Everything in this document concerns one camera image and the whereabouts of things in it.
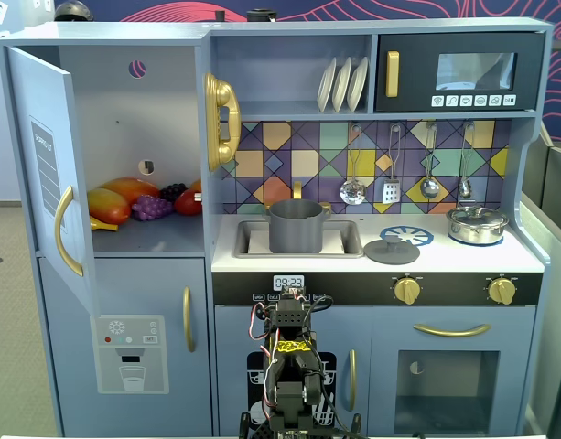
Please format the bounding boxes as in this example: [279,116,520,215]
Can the gold fridge door handle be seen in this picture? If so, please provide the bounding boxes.
[182,285,197,354]

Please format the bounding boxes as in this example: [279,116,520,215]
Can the yellow toy banana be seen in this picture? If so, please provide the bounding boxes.
[88,215,120,232]

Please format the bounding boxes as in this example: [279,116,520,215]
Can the dark toy grapes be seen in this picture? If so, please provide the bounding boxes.
[157,182,189,203]

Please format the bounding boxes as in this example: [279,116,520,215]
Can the white toy plate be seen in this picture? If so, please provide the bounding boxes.
[330,56,353,113]
[345,56,370,113]
[317,56,339,113]

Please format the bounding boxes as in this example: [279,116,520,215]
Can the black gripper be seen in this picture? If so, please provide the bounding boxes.
[279,284,307,305]

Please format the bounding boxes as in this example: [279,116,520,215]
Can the gold toy telephone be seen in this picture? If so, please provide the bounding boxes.
[203,72,243,173]

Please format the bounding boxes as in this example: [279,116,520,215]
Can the grey pot lid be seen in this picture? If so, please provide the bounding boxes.
[362,228,421,265]

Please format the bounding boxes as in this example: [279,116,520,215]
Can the black toy microwave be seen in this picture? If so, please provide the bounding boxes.
[374,32,547,113]

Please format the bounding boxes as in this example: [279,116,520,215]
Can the blue toy kitchen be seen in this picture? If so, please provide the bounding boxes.
[0,16,556,438]

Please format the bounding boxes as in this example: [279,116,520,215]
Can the red toy tomato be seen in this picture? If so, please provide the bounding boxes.
[173,187,204,217]

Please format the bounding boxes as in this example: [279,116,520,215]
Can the blue cabinet door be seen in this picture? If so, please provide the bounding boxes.
[6,45,99,317]

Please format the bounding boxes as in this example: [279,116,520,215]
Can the grey plastic pot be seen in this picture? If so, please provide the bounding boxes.
[263,198,332,254]

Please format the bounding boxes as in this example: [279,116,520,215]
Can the black helmet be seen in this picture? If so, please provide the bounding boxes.
[53,0,95,22]

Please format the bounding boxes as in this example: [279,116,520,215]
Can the purple toy grapes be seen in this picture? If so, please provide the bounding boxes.
[130,194,175,223]

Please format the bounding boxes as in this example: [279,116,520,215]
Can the orange red toy mango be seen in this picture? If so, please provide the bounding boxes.
[86,187,133,226]
[100,177,162,208]

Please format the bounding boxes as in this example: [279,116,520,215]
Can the steel skimmer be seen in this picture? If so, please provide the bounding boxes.
[339,122,368,206]

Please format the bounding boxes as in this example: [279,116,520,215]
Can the grey ice dispenser sticker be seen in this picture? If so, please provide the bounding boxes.
[95,314,170,396]

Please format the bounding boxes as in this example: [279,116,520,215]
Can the black shopping list sticker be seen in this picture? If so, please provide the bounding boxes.
[29,115,69,235]

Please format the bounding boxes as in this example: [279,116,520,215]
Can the steel pot with lid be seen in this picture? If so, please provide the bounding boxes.
[445,205,511,245]

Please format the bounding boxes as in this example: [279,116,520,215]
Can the steel ladle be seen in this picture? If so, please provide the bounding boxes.
[418,121,441,200]

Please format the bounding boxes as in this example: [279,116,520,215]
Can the gold microwave handle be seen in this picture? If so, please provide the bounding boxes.
[384,50,401,99]

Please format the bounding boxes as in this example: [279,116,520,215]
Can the gold oven handle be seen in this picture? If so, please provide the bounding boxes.
[413,323,492,339]

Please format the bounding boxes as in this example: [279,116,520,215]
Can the black round device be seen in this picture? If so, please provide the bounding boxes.
[246,7,279,22]

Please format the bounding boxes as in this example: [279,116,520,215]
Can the grey rounded desk divider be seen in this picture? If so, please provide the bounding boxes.
[519,122,561,439]

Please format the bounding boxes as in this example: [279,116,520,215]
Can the gold stove knob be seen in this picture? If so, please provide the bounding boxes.
[486,275,520,307]
[393,275,423,305]

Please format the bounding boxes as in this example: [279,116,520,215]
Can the grey toy sink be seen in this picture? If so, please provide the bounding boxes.
[233,219,365,260]

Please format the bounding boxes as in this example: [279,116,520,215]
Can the gold toy faucet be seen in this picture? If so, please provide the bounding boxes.
[263,180,333,213]

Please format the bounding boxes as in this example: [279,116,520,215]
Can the gold dishwasher handle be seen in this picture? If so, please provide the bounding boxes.
[348,348,358,412]

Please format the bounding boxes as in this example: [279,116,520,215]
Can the steel slotted spatula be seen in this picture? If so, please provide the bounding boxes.
[381,122,403,205]

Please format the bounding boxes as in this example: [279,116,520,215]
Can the small steel spoon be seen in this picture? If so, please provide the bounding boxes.
[458,121,475,200]

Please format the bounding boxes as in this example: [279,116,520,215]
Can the yellow twisted wire tag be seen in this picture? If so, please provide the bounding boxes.
[272,338,312,355]

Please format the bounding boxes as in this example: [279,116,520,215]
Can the gold cabinet door handle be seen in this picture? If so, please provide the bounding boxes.
[54,184,86,278]

